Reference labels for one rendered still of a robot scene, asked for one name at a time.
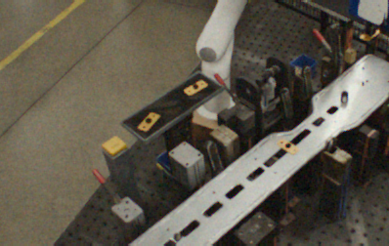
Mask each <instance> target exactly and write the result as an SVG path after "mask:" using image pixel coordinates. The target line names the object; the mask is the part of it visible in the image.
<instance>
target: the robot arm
mask: <svg viewBox="0 0 389 246"><path fill-rule="evenodd" d="M247 1H248V0H219V1H218V3H217V4H216V7H215V9H214V11H213V13H212V15H211V18H210V21H209V22H208V23H207V24H206V26H205V28H204V29H203V31H202V33H201V35H200V37H199V39H198V41H197V43H196V52H197V54H198V56H199V58H200V59H201V60H202V72H203V74H205V75H207V76H208V77H210V78H211V79H213V80H215V81H216V82H217V80H216V79H215V78H214V74H215V73H218V74H219V75H220V77H221V78H222V79H223V80H224V82H225V83H226V84H227V85H226V86H227V87H229V89H230V90H231V59H232V54H233V47H234V31H235V26H236V23H237V21H238V19H239V16H240V14H241V12H242V10H243V8H244V6H245V4H246V2H247ZM387 13H388V0H360V6H359V12H358V15H359V16H360V17H362V18H363V20H364V22H365V26H366V27H365V34H367V32H368V31H370V34H369V36H373V35H375V34H376V32H377V28H378V27H379V26H384V25H386V24H387V22H386V18H387ZM371 22H373V24H372V27H370V26H371ZM233 105H235V104H234V103H233V102H232V98H231V95H230V94H229V93H228V91H227V90H226V89H225V90H224V91H223V92H222V93H220V94H219V95H217V96H216V97H214V98H213V99H211V100H210V101H208V102H207V103H205V104H204V105H202V106H201V107H200V108H199V109H197V112H198V114H199V115H200V116H201V117H204V118H207V119H211V120H217V114H218V113H219V112H221V111H222V110H224V109H225V108H227V109H230V108H231V107H232V106H233Z"/></svg>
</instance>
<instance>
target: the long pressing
mask: <svg viewBox="0 0 389 246"><path fill-rule="evenodd" d="M362 68H364V69H362ZM366 80H368V82H366ZM363 81H364V86H362V82H363ZM388 81H389V62H387V61H385V60H383V59H381V58H379V57H377V56H374V55H372V54H368V55H365V56H364V57H363V58H361V59H360V60H359V61H357V62H356V64H354V65H353V66H352V67H351V68H349V69H347V70H345V71H344V72H343V73H342V74H340V75H339V77H338V78H336V79H335V80H334V81H332V82H331V83H330V84H329V85H327V86H326V87H325V88H324V89H322V90H320V91H319V92H318V93H317V94H316V95H314V96H313V98H312V108H313V114H312V115H311V116H310V117H308V118H306V119H305V120H304V121H303V122H301V123H300V124H299V125H298V126H297V127H295V128H294V129H293V130H292V131H290V132H277V133H272V134H270V135H268V136H267V137H266V138H264V139H263V141H262V142H260V143H259V144H258V145H256V146H254V147H252V148H251V149H250V150H249V151H247V152H246V153H245V154H244V155H242V156H241V157H240V158H239V159H237V160H236V161H235V162H233V163H232V165H231V166H229V167H228V168H227V169H226V170H224V171H223V172H222V173H221V174H219V175H218V176H215V177H214V178H213V179H212V180H210V181H209V182H208V183H207V184H205V185H204V187H202V188H201V189H200V190H199V191H197V192H196V193H195V194H193V195H192V196H190V197H188V198H187V199H186V200H185V201H183V203H182V204H181V205H179V206H178V207H177V208H175V209H174V210H173V211H172V212H170V213H169V214H167V215H165V216H164V218H163V219H161V220H160V221H159V222H157V223H156V224H155V225H153V226H152V227H150V228H149V229H148V230H147V231H146V232H144V233H143V234H142V235H140V236H139V237H138V238H137V239H136V240H134V241H133V242H131V243H130V244H129V245H128V246H163V245H164V244H166V243H167V242H168V241H169V240H172V241H173V242H175V243H176V245H175V246H212V245H213V244H214V243H215V242H216V241H217V240H218V239H220V238H222V237H223V236H224V235H225V234H226V233H228V232H229V231H230V230H231V229H232V228H233V227H234V226H235V225H236V224H237V223H238V222H240V221H241V220H243V219H244V218H245V217H246V216H247V215H248V214H249V213H251V212H252V211H253V210H254V209H255V208H256V207H257V206H259V205H260V204H261V202H262V201H264V200H266V199H267V198H268V197H269V196H270V195H271V194H272V193H274V192H275V191H276V190H277V189H278V188H279V187H280V186H282V185H283V184H284V183H285V182H286V181H287V180H289V179H290V178H291V176H292V175H294V174H296V173H297V172H298V171H299V170H300V169H301V168H302V167H304V166H305V165H306V164H307V163H308V162H309V161H310V160H312V159H313V158H314V157H315V156H316V155H317V154H318V153H319V152H320V151H321V150H322V149H323V148H324V143H325V142H326V140H327V139H329V138H330V137H331V136H335V137H336V138H337V137H338V136H339V135H340V134H342V132H345V131H348V130H351V129H354V128H356V127H358V126H359V125H361V123H362V122H363V121H364V120H365V119H366V118H369V117H370V116H371V115H372V114H373V113H374V112H375V111H376V110H377V109H378V108H379V107H380V106H381V105H382V104H383V103H385V102H386V100H387V98H388V97H389V96H388V94H389V82H388ZM343 91H347V92H348V93H349V100H348V101H347V102H341V95H340V94H341V92H343ZM333 106H335V107H337V108H338V109H339V110H338V111H336V112H335V113H334V114H333V115H329V114H328V113H326V112H327V111H328V110H329V109H330V108H332V107H333ZM347 110H349V111H347ZM319 117H321V118H323V119H324V122H323V123H322V124H321V125H320V126H319V127H316V126H314V125H313V124H312V123H313V122H314V121H316V120H317V119H318V118H319ZM334 121H336V122H334ZM305 129H307V130H309V131H311V134H310V135H309V136H307V137H306V138H305V139H304V140H303V141H301V142H300V143H299V144H298V145H296V146H297V147H298V148H299V150H298V151H297V152H296V153H295V154H294V155H292V154H291V153H290V152H288V151H287V154H285V155H284V156H283V157H282V158H281V159H280V160H278V161H277V162H276V163H275V164H274V165H272V166H271V167H270V168H267V167H265V166H264V165H263V163H264V162H265V161H267V160H268V159H269V158H270V157H272V156H273V155H274V154H275V153H276V152H278V151H279V150H280V149H281V148H282V147H279V146H278V145H277V143H278V142H279V141H280V140H281V139H285V140H287V141H288V142H291V141H292V140H293V139H294V138H295V137H296V136H297V135H299V134H300V133H301V132H302V131H303V130H305ZM255 158H257V159H256V160H255ZM258 168H262V169H263V170H264V173H263V174H262V175H261V176H260V177H258V178H257V179H255V180H254V181H253V182H251V181H249V180H248V179H247V178H246V177H248V176H249V175H251V174H252V173H253V172H254V171H256V170H257V169H258ZM274 173H276V174H274ZM236 185H242V186H243V187H244V189H243V190H242V191H241V192H240V193H238V194H237V195H236V196H235V197H234V198H233V199H232V200H230V199H228V198H227V197H226V194H227V193H228V192H230V191H231V190H232V189H233V187H235V186H236ZM212 192H215V193H214V194H213V193H212ZM217 201H218V202H220V203H221V204H223V207H222V208H220V209H219V210H218V211H217V212H216V213H214V214H213V215H212V216H211V217H210V218H206V217H205V216H203V213H204V212H205V211H206V210H207V209H208V208H209V207H210V206H211V205H213V204H214V203H215V202H217ZM194 220H196V221H198V222H199V223H200V225H199V226H198V227H197V228H196V229H195V230H194V231H192V232H191V233H190V234H189V235H188V236H183V235H181V234H180V235H181V236H182V238H181V239H180V240H179V241H177V242H176V241H175V240H174V239H173V234H174V232H177V233H180V231H182V230H183V229H184V228H185V227H186V226H187V225H188V224H189V223H191V222H192V221H194ZM167 229H168V230H167Z"/></svg>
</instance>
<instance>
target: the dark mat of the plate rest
mask: <svg viewBox="0 0 389 246"><path fill-rule="evenodd" d="M199 81H203V82H204V83H205V84H207V87H205V88H202V89H201V90H199V91H197V92H195V93H194V94H192V95H188V94H187V93H186V92H185V91H184V90H186V89H188V88H190V87H192V85H194V84H196V83H198V82H199ZM220 88H221V87H220V86H219V85H217V84H215V83H214V82H212V81H211V80H209V79H207V78H206V77H204V76H203V75H202V74H200V73H198V74H197V75H195V76H194V77H192V78H191V79H189V80H187V81H186V82H184V83H183V84H181V85H180V86H178V88H176V89H175V90H173V91H170V92H168V93H167V94H165V95H164V96H162V97H160V98H159V99H157V100H156V101H155V102H153V103H152V104H150V105H148V106H147V107H145V108H144V109H142V110H141V111H139V112H138V113H137V114H135V115H134V116H132V117H131V118H128V119H126V120H125V121H123V122H122V123H124V124H125V125H126V126H128V127H129V128H130V129H131V130H133V131H134V132H135V133H137V135H138V136H139V137H141V138H142V139H143V140H146V139H147V138H149V137H150V136H152V135H153V134H154V133H155V132H157V131H158V130H160V129H161V128H162V127H164V126H165V125H167V124H168V123H170V122H171V121H173V120H174V119H176V117H179V116H181V115H182V114H184V113H185V112H186V111H188V110H189V109H191V108H192V107H194V106H195V105H197V104H198V103H200V102H201V101H202V100H204V99H205V98H207V97H208V96H209V95H211V94H212V93H214V92H215V91H217V90H218V89H220ZM151 113H154V114H156V115H159V118H157V119H156V120H155V121H154V124H153V125H152V126H151V127H150V128H149V129H148V130H147V131H143V130H140V129H138V126H139V125H140V124H141V123H142V122H143V121H144V120H145V119H146V118H147V117H148V116H149V115H150V114H151Z"/></svg>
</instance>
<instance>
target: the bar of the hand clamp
mask: <svg viewBox="0 0 389 246"><path fill-rule="evenodd" d="M329 28H330V37H331V52H332V57H333V58H335V59H336V56H338V57H339V59H338V60H337V61H338V62H341V50H340V34H342V33H343V32H344V28H343V27H341V28H339V24H336V23H335V24H334V25H332V26H330V27H329Z"/></svg>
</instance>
